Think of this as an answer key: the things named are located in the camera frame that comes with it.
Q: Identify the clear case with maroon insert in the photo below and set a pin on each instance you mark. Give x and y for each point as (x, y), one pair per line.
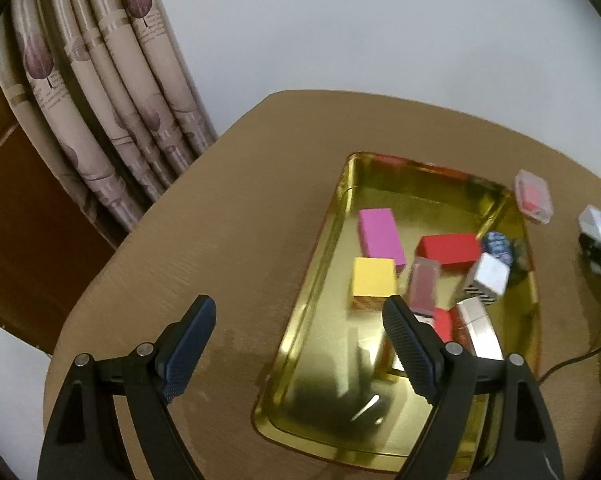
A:
(423, 282)

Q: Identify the blue patterned polyhedron die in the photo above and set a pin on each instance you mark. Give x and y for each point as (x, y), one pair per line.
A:
(497, 246)

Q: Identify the white cube with black marks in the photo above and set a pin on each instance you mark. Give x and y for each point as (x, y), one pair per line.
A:
(488, 275)

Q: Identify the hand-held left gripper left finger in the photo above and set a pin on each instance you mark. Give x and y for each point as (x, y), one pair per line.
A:
(185, 355)

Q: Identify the clear case with blue label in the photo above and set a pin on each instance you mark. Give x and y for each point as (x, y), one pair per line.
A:
(596, 224)

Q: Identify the silver metal rectangular box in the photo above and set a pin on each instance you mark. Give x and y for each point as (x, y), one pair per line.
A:
(480, 332)

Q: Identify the red rectangular block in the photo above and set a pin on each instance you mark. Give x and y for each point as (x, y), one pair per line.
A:
(448, 250)

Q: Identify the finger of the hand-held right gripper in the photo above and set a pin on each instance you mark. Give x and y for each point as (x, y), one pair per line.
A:
(600, 256)

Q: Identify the beige patterned curtain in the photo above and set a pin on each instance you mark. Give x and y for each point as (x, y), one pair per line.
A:
(105, 85)

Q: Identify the red rounded plastic box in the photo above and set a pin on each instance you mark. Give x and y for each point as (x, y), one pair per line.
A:
(443, 325)

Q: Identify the brown wooden furniture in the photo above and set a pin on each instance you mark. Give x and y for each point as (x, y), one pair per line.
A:
(25, 240)

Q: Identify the yellow cube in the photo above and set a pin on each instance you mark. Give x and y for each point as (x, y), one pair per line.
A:
(373, 277)

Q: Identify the pink rectangular block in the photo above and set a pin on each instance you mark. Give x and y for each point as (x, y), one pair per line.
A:
(379, 235)

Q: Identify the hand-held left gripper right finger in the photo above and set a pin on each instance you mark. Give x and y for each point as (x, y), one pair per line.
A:
(414, 355)

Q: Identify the gold metal tray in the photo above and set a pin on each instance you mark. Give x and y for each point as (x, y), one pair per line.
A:
(325, 360)

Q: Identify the clear case with red insert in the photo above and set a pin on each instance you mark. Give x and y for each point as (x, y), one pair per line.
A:
(533, 196)

